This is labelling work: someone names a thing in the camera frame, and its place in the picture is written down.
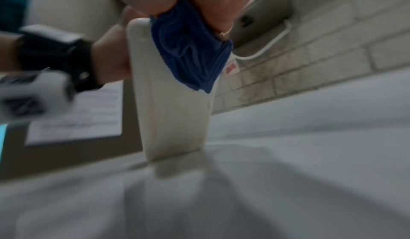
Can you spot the black left wristband with markers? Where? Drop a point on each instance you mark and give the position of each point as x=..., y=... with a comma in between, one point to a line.
x=61, y=55

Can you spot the blue cleaning cloth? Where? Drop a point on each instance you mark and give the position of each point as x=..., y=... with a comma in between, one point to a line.
x=189, y=50

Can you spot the white marker cube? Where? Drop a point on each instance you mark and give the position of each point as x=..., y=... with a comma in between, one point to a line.
x=35, y=96

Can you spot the white paper notice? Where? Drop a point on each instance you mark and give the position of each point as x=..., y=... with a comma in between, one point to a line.
x=83, y=116

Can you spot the white tissue box wooden lid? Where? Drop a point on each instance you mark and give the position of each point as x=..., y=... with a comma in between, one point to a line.
x=173, y=116

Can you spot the brown cabinet panel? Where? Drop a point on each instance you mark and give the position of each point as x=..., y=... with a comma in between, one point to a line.
x=80, y=157

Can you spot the person's left hand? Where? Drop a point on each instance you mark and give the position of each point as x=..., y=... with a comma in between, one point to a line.
x=110, y=60

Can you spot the grey wall dispenser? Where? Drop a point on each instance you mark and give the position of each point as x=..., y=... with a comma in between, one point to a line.
x=269, y=7

